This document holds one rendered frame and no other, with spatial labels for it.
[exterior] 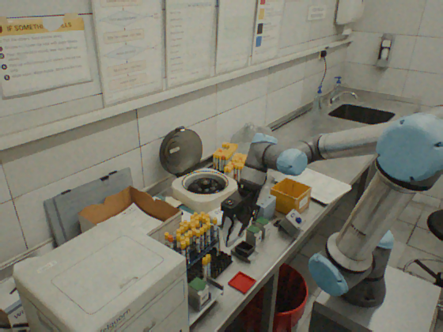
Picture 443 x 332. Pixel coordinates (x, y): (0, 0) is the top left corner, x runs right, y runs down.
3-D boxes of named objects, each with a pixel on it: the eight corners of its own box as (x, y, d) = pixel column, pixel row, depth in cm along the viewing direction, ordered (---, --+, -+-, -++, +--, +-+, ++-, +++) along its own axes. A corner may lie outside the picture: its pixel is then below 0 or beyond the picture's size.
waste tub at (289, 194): (294, 219, 149) (297, 199, 144) (267, 207, 156) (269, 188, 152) (309, 206, 158) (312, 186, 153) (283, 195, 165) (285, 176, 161)
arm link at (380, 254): (395, 266, 105) (406, 229, 99) (368, 287, 98) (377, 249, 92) (358, 244, 114) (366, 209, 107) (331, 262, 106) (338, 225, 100)
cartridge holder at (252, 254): (250, 263, 125) (251, 255, 123) (230, 252, 130) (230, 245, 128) (259, 255, 129) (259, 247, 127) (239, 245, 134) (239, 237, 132)
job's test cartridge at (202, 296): (200, 309, 103) (199, 293, 100) (187, 300, 105) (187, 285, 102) (209, 300, 105) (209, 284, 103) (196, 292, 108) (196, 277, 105)
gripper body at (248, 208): (255, 223, 113) (267, 187, 112) (243, 224, 105) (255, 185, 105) (236, 214, 117) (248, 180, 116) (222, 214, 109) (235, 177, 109)
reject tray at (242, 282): (244, 294, 113) (244, 292, 112) (227, 284, 116) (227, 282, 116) (256, 281, 118) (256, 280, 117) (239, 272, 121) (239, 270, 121)
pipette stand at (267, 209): (266, 229, 142) (267, 209, 138) (251, 223, 146) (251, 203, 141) (277, 217, 150) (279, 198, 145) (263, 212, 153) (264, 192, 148)
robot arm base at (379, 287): (393, 288, 110) (401, 264, 106) (370, 316, 101) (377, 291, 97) (348, 262, 120) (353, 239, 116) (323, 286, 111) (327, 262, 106)
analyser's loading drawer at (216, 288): (177, 341, 96) (176, 329, 93) (160, 329, 99) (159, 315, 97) (223, 294, 110) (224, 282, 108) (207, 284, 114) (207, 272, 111)
